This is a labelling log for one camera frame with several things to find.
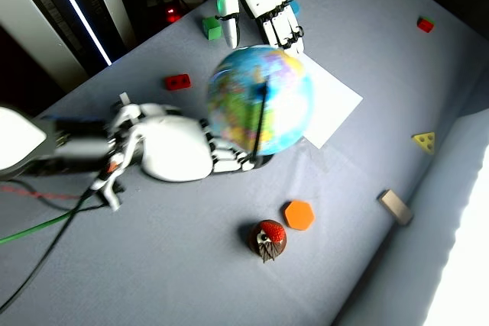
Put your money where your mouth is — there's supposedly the chocolate strawberry cupcake toy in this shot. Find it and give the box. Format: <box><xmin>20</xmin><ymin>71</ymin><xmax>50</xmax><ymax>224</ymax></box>
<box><xmin>248</xmin><ymin>219</ymin><xmax>288</xmax><ymax>264</ymax></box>

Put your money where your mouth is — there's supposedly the green cable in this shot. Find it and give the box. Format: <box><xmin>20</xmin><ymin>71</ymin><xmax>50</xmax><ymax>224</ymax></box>
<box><xmin>0</xmin><ymin>211</ymin><xmax>84</xmax><ymax>245</ymax></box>

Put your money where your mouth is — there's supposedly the grey rectangular block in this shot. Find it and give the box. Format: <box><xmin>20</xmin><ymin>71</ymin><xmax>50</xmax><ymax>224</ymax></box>
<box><xmin>377</xmin><ymin>189</ymin><xmax>415</xmax><ymax>227</ymax></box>

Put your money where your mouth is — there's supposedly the white paper sheet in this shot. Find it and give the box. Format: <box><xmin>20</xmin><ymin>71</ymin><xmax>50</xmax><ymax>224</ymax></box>
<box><xmin>297</xmin><ymin>53</ymin><xmax>364</xmax><ymax>150</ymax></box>

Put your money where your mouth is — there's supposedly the world globe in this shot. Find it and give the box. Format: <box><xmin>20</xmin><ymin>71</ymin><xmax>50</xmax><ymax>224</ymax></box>
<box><xmin>206</xmin><ymin>45</ymin><xmax>315</xmax><ymax>169</ymax></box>

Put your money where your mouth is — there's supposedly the thin red cord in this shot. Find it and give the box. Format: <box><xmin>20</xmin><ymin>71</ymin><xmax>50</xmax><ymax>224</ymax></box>
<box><xmin>0</xmin><ymin>184</ymin><xmax>79</xmax><ymax>202</ymax></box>

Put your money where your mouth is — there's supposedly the red and green block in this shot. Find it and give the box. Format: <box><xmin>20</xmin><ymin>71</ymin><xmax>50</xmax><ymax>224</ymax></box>
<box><xmin>416</xmin><ymin>17</ymin><xmax>436</xmax><ymax>34</ymax></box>

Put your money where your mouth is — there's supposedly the green cube block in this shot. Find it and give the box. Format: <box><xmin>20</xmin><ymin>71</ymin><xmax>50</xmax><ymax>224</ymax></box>
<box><xmin>202</xmin><ymin>16</ymin><xmax>223</xmax><ymax>41</ymax></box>

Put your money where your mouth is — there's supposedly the orange hexagon block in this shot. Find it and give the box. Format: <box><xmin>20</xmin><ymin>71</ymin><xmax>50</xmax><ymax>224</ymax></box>
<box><xmin>283</xmin><ymin>199</ymin><xmax>316</xmax><ymax>231</ymax></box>

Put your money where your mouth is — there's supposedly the grey table cloth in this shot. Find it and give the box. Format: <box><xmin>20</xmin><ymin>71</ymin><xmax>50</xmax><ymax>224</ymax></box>
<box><xmin>0</xmin><ymin>0</ymin><xmax>489</xmax><ymax>326</ymax></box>

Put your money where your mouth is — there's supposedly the black cable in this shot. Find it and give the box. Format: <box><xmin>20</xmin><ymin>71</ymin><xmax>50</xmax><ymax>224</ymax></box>
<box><xmin>0</xmin><ymin>182</ymin><xmax>101</xmax><ymax>316</ymax></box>

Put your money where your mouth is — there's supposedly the dark column with light strip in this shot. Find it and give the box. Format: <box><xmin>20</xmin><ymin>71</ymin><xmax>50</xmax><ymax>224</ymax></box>
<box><xmin>11</xmin><ymin>0</ymin><xmax>135</xmax><ymax>77</ymax></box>

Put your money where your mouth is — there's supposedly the yellow cheese wedge toy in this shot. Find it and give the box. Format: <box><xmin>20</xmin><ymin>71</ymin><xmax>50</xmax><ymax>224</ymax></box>
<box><xmin>411</xmin><ymin>131</ymin><xmax>436</xmax><ymax>156</ymax></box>

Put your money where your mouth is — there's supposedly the red toy brick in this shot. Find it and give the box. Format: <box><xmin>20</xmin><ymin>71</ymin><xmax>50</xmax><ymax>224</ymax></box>
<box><xmin>164</xmin><ymin>73</ymin><xmax>193</xmax><ymax>92</ymax></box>

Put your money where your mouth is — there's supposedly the short clear tape strip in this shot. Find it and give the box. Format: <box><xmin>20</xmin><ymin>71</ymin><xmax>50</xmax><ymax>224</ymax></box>
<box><xmin>297</xmin><ymin>138</ymin><xmax>334</xmax><ymax>174</ymax></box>

